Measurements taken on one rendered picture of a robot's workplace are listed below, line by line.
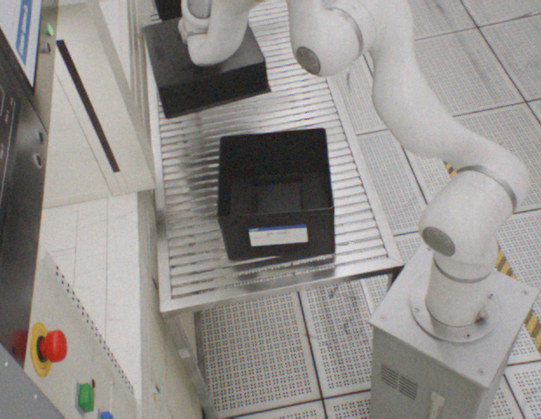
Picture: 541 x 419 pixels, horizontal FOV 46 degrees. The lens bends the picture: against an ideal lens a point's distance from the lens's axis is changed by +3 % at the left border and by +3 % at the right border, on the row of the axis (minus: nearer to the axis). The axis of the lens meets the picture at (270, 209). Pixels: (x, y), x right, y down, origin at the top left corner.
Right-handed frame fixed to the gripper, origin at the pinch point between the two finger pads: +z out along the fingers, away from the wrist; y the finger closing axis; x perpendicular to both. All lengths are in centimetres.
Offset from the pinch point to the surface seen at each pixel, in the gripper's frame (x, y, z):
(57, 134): 17.5, 38.6, -20.5
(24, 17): 5, 29, -67
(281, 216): 49, -5, -27
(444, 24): -5, -136, 157
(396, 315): 77, -24, -33
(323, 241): 58, -14, -21
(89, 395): 60, 34, -79
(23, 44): 9, 30, -70
